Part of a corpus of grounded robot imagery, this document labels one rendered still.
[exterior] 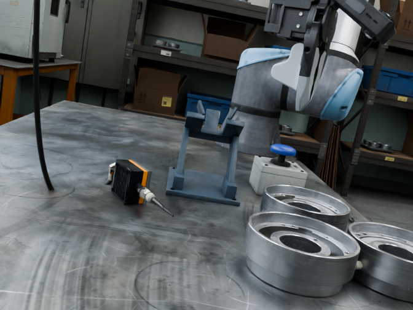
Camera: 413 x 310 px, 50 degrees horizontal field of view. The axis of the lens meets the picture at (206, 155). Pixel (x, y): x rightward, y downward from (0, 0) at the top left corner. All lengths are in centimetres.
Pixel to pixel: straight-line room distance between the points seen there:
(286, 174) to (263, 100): 33
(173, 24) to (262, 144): 356
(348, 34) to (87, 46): 347
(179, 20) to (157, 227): 405
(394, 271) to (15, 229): 35
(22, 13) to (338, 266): 240
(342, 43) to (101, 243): 72
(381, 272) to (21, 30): 239
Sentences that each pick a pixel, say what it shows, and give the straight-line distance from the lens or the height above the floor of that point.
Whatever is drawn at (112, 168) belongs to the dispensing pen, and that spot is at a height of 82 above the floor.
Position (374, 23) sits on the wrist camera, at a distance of 62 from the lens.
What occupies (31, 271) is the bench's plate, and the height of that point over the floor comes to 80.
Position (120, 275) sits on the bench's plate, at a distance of 38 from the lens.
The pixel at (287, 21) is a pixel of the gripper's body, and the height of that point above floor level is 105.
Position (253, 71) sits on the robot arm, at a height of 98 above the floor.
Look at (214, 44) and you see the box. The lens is 393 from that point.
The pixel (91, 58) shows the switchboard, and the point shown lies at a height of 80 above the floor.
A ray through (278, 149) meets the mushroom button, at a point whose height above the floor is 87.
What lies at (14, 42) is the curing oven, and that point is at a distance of 265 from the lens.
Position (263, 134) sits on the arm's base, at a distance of 98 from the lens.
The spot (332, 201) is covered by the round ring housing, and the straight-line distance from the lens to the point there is 59.
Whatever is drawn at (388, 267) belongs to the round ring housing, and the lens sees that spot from 45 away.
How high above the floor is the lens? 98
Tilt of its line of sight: 12 degrees down
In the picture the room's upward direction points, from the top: 11 degrees clockwise
